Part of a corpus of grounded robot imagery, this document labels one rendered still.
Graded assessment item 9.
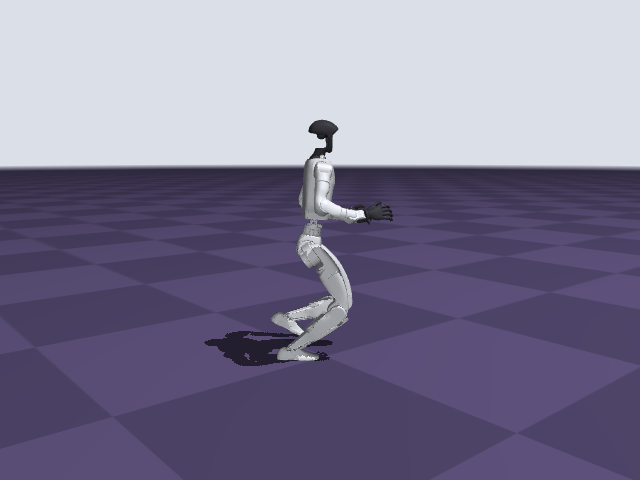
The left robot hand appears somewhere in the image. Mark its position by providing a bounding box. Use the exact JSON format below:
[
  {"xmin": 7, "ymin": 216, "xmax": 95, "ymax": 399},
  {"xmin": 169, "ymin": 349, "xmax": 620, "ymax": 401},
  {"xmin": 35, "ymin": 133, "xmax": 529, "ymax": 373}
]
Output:
[{"xmin": 349, "ymin": 204, "xmax": 372, "ymax": 225}]

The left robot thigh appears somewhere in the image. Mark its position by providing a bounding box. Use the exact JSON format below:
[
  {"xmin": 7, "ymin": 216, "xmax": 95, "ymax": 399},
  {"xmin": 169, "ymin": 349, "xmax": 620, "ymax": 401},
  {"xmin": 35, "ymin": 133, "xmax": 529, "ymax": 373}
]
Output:
[{"xmin": 318, "ymin": 244, "xmax": 352, "ymax": 309}]

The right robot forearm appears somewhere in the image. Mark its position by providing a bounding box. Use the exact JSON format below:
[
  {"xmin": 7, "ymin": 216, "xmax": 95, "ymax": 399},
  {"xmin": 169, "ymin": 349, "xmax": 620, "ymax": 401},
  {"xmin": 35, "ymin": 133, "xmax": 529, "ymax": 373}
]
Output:
[{"xmin": 320, "ymin": 199, "xmax": 366, "ymax": 224}]

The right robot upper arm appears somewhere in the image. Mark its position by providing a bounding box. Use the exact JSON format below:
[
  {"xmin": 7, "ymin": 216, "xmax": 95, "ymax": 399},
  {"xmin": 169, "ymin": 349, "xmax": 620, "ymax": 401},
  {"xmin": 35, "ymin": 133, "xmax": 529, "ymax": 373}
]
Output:
[{"xmin": 314, "ymin": 162, "xmax": 332, "ymax": 217}]

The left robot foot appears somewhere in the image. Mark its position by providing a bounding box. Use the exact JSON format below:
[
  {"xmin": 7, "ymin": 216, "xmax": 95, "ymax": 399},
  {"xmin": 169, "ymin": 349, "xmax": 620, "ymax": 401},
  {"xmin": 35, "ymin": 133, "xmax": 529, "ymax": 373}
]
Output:
[{"xmin": 271, "ymin": 312, "xmax": 305, "ymax": 336}]

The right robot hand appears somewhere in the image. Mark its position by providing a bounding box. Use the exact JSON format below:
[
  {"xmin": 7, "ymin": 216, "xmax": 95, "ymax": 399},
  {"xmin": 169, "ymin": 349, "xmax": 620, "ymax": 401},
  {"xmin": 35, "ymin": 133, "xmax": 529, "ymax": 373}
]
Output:
[{"xmin": 356, "ymin": 201, "xmax": 393, "ymax": 223}]

